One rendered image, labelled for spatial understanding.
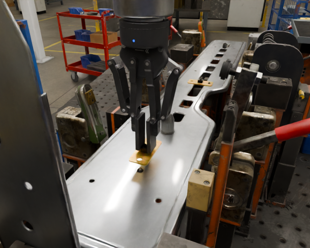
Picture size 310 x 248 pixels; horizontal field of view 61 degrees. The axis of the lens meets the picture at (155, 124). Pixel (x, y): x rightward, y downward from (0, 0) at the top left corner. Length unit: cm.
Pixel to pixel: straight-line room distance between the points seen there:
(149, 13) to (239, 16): 723
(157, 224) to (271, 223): 51
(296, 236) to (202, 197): 50
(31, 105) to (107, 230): 27
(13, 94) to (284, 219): 82
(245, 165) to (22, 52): 38
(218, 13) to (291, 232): 779
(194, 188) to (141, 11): 26
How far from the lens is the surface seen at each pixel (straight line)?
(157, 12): 38
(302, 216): 94
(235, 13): 758
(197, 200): 42
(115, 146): 58
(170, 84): 42
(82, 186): 49
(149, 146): 49
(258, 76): 40
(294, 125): 43
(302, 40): 92
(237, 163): 47
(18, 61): 19
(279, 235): 86
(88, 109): 60
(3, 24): 18
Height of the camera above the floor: 133
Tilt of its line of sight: 30 degrees down
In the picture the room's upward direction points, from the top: straight up
